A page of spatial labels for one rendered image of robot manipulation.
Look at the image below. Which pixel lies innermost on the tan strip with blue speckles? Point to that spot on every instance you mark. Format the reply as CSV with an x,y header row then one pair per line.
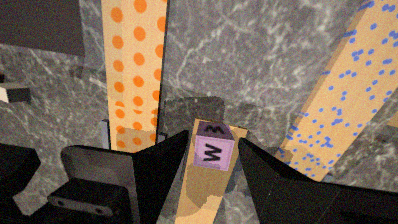
x,y
313,146

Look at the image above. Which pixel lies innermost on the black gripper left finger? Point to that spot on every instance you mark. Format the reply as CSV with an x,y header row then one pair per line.
x,y
147,174

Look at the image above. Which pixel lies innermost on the light wooden strip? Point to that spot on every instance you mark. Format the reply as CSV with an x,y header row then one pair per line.
x,y
203,188

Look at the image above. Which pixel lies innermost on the orange polka-dotted tan strip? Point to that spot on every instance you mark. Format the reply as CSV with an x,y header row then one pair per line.
x,y
134,111

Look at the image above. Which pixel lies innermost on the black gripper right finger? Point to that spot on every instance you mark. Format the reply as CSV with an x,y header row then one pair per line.
x,y
283,195

